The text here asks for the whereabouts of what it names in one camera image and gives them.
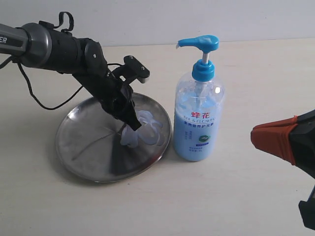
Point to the pale blue soap blob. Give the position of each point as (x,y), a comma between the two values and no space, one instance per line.
(149,132)

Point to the blue pump lotion bottle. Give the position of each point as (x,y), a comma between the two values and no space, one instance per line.
(199,100)

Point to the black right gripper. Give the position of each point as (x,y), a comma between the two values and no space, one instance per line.
(292,140)

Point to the round stainless steel plate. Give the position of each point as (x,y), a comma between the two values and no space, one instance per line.
(88,142)

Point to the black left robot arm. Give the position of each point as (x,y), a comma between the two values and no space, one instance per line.
(40,45)

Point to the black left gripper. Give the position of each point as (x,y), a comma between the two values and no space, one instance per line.
(117,101)

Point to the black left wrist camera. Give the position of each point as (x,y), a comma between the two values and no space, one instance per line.
(132,70)

